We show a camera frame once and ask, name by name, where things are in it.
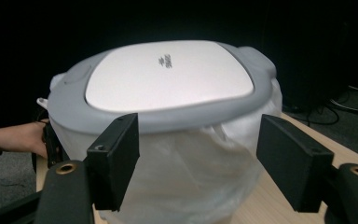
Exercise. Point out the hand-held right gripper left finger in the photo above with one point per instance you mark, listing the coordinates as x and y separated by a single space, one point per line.
115 161

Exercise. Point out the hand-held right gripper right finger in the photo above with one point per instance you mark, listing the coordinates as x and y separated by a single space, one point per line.
292 161

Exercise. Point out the white trash can liner bag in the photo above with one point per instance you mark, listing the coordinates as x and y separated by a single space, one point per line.
192 168

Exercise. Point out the grey lidded pedal trash can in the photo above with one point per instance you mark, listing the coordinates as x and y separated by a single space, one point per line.
167 81

